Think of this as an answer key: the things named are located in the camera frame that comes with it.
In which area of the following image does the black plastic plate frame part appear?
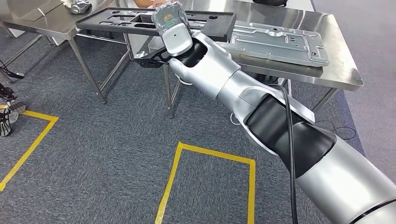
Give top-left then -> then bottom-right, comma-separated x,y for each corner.
76,7 -> 237,42

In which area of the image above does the stainless steel workbench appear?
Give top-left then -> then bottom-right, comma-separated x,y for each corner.
123,0 -> 365,119

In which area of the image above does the yellow floor tape square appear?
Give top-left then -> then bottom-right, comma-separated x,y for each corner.
155,142 -> 256,224

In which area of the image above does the grey stamped metal panel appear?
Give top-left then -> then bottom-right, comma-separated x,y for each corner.
216,20 -> 330,67

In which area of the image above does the black bag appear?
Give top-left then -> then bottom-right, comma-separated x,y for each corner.
252,0 -> 288,7

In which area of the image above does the small grey device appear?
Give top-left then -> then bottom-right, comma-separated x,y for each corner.
70,0 -> 92,14

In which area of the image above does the black stand leg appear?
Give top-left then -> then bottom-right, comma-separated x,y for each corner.
0,60 -> 25,80

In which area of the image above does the stainless steel table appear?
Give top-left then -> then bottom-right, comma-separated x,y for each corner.
0,0 -> 131,104

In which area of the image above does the person's shoe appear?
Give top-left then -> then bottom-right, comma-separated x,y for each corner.
0,83 -> 27,113
0,106 -> 19,137

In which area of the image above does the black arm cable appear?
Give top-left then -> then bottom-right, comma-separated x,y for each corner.
269,84 -> 299,224

